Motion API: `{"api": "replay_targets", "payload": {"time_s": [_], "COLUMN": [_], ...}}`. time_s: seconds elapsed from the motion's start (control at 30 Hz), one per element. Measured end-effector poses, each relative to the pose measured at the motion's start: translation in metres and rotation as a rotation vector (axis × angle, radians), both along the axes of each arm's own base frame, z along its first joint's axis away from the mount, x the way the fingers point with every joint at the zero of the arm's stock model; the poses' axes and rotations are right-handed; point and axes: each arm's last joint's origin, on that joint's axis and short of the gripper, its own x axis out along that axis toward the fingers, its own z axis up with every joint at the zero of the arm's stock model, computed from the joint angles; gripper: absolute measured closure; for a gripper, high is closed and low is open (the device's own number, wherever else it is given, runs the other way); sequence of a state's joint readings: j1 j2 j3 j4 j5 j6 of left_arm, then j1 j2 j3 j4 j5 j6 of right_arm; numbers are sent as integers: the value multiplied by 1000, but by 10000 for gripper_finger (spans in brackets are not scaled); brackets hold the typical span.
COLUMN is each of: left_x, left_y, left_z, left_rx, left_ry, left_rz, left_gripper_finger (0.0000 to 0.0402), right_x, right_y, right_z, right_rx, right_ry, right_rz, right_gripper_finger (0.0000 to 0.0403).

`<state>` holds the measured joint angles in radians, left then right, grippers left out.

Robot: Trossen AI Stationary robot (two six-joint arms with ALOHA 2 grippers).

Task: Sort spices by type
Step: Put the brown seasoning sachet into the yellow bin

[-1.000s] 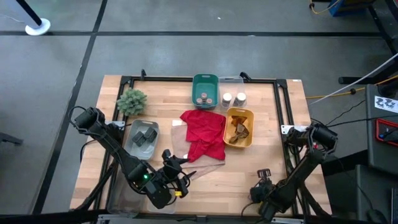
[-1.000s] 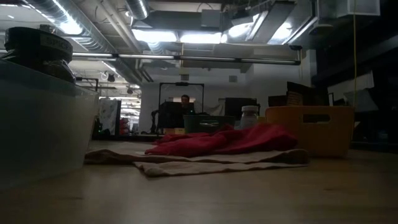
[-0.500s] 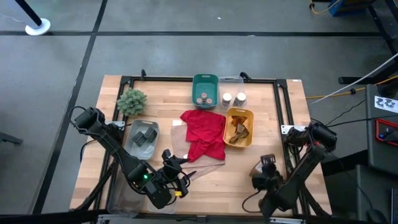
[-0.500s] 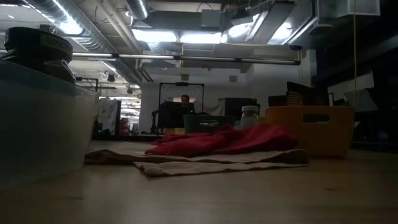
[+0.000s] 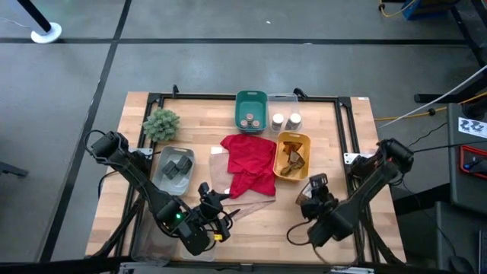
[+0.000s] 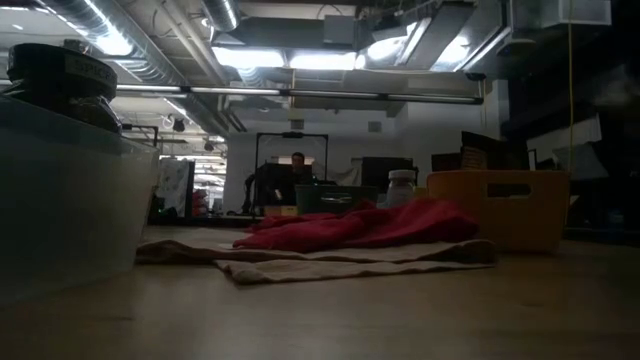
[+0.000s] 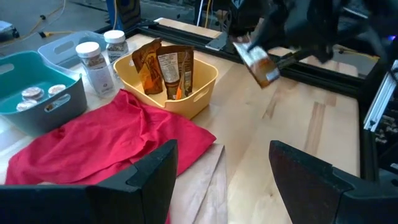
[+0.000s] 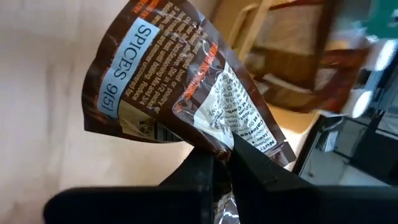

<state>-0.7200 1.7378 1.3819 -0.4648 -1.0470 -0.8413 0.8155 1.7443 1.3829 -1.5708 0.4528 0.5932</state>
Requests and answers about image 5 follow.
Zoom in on black crossbar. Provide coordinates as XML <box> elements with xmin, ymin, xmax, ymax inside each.
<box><xmin>0</xmin><ymin>255</ymin><xmax>487</xmax><ymax>274</ymax></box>

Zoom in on black pole with white base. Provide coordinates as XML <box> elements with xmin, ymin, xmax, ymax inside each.
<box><xmin>14</xmin><ymin>0</ymin><xmax>63</xmax><ymax>45</ymax></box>

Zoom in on black aluminium table frame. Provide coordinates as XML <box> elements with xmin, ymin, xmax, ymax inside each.
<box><xmin>91</xmin><ymin>84</ymin><xmax>406</xmax><ymax>267</ymax></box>

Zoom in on dark grey box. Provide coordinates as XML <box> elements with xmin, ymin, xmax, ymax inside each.
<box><xmin>434</xmin><ymin>200</ymin><xmax>487</xmax><ymax>274</ymax></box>

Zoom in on black computer mouse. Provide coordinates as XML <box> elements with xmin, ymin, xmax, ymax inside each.
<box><xmin>447</xmin><ymin>254</ymin><xmax>476</xmax><ymax>274</ymax></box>

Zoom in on white-lid spice jar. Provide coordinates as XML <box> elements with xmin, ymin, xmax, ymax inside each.
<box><xmin>285</xmin><ymin>113</ymin><xmax>303</xmax><ymax>132</ymax></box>
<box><xmin>270</xmin><ymin>113</ymin><xmax>285</xmax><ymax>133</ymax></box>

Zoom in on red cloth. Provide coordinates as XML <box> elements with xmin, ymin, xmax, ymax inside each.
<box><xmin>219</xmin><ymin>133</ymin><xmax>279</xmax><ymax>199</ymax></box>

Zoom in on white sticker with black print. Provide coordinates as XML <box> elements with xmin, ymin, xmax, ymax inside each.
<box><xmin>457</xmin><ymin>116</ymin><xmax>487</xmax><ymax>139</ymax></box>

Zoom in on white cable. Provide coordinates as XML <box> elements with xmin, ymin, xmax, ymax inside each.
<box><xmin>384</xmin><ymin>63</ymin><xmax>487</xmax><ymax>126</ymax></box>

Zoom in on yellow floor cable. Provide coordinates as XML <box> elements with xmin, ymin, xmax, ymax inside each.
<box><xmin>374</xmin><ymin>90</ymin><xmax>487</xmax><ymax>122</ymax></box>

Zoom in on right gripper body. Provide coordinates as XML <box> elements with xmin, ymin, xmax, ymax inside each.
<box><xmin>299</xmin><ymin>188</ymin><xmax>342</xmax><ymax>224</ymax></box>

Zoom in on grey plastic bin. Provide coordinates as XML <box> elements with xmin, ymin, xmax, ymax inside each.
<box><xmin>151</xmin><ymin>145</ymin><xmax>196</xmax><ymax>197</ymax></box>

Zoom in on teal plastic bin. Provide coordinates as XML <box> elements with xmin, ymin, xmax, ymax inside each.
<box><xmin>234</xmin><ymin>90</ymin><xmax>269</xmax><ymax>135</ymax></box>

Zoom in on black metal stand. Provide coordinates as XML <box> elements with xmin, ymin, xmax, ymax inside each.
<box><xmin>413</xmin><ymin>0</ymin><xmax>487</xmax><ymax>104</ymax></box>

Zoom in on clear plastic bin with handles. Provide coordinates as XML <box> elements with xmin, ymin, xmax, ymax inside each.
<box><xmin>267</xmin><ymin>92</ymin><xmax>301</xmax><ymax>136</ymax></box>

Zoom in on brown spice packet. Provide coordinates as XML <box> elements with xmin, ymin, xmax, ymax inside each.
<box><xmin>287</xmin><ymin>150</ymin><xmax>307</xmax><ymax>168</ymax></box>
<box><xmin>282</xmin><ymin>140</ymin><xmax>304</xmax><ymax>154</ymax></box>
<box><xmin>280</xmin><ymin>161</ymin><xmax>301</xmax><ymax>177</ymax></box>

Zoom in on red-framed device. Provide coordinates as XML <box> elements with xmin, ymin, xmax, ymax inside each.
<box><xmin>458</xmin><ymin>144</ymin><xmax>487</xmax><ymax>180</ymax></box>

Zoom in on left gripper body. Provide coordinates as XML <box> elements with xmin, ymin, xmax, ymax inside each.
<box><xmin>201</xmin><ymin>203</ymin><xmax>234</xmax><ymax>244</ymax></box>

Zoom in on black equipment cabinet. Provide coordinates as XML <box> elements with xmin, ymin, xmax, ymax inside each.
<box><xmin>447</xmin><ymin>101</ymin><xmax>487</xmax><ymax>206</ymax></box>

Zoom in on yellow cable by blue box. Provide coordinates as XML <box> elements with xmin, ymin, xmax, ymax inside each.
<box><xmin>377</xmin><ymin>0</ymin><xmax>418</xmax><ymax>19</ymax></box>

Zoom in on yellow plastic bin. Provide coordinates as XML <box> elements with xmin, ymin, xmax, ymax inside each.
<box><xmin>272</xmin><ymin>131</ymin><xmax>312</xmax><ymax>182</ymax></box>

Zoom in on green artificial plant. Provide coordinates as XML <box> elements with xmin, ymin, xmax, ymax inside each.
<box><xmin>142</xmin><ymin>108</ymin><xmax>182</xmax><ymax>144</ymax></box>

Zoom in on black furniture foot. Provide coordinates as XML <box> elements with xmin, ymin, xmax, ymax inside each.
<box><xmin>0</xmin><ymin>161</ymin><xmax>30</xmax><ymax>178</ymax></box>

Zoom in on blue box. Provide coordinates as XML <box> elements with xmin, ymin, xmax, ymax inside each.
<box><xmin>401</xmin><ymin>0</ymin><xmax>460</xmax><ymax>21</ymax></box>

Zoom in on smoky clear plastic bin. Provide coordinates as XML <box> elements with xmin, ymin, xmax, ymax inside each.
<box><xmin>130</xmin><ymin>205</ymin><xmax>180</xmax><ymax>266</ymax></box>

